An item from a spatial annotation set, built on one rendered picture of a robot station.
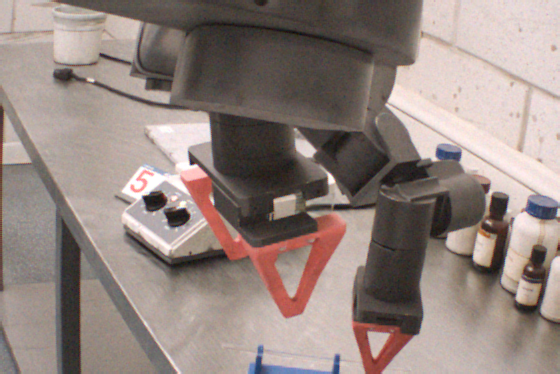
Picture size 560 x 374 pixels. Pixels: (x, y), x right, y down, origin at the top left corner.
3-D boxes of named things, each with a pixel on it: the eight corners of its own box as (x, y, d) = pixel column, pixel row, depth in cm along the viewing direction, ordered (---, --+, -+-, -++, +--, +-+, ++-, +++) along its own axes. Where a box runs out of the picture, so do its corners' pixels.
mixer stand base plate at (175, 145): (179, 168, 159) (179, 162, 158) (142, 130, 175) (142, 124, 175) (342, 160, 172) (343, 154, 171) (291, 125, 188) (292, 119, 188)
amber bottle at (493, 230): (491, 259, 138) (505, 189, 134) (505, 272, 134) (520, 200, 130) (466, 260, 136) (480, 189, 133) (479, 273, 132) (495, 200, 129)
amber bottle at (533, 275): (518, 296, 126) (532, 240, 124) (540, 303, 125) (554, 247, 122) (511, 305, 124) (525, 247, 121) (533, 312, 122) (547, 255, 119)
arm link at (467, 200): (323, 163, 99) (370, 113, 93) (402, 150, 106) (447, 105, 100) (377, 267, 95) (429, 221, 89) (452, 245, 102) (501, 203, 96)
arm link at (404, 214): (368, 175, 93) (411, 196, 89) (416, 166, 97) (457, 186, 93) (357, 243, 95) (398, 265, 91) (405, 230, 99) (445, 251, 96)
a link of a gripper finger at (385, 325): (401, 356, 104) (418, 280, 101) (404, 389, 97) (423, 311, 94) (340, 350, 104) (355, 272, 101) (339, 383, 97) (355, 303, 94)
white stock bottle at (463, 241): (490, 255, 139) (505, 186, 135) (456, 257, 137) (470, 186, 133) (472, 239, 144) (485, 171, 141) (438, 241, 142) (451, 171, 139)
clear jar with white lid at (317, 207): (336, 229, 142) (344, 176, 139) (318, 242, 137) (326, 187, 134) (299, 218, 145) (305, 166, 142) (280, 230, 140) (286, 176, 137)
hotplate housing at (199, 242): (170, 268, 124) (174, 209, 121) (119, 229, 133) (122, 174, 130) (305, 240, 137) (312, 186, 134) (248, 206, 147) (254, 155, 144)
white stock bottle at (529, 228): (541, 277, 133) (560, 194, 129) (551, 299, 126) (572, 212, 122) (496, 273, 133) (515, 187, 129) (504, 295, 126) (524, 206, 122)
